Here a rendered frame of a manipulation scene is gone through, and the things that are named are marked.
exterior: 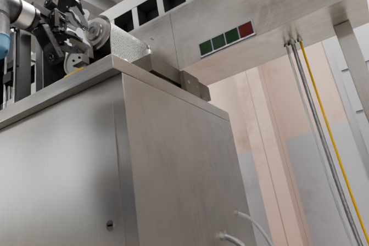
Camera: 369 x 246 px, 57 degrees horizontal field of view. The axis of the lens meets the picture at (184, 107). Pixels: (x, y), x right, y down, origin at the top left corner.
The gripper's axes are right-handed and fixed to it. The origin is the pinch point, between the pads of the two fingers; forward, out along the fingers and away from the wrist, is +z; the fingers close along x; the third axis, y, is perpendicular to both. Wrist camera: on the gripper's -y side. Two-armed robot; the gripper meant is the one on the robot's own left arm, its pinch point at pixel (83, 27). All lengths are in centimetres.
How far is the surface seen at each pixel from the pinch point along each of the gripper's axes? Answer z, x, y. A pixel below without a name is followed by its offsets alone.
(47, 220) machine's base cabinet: 28, -7, -68
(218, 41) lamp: 33, -38, 18
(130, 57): 18.9, -8.0, 2.3
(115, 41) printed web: 10.2, -8.1, 0.2
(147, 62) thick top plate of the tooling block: 17.1, -26.4, -19.5
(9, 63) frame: -3.0, 34.4, -7.9
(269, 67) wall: 170, 3, 265
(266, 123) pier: 197, 17, 194
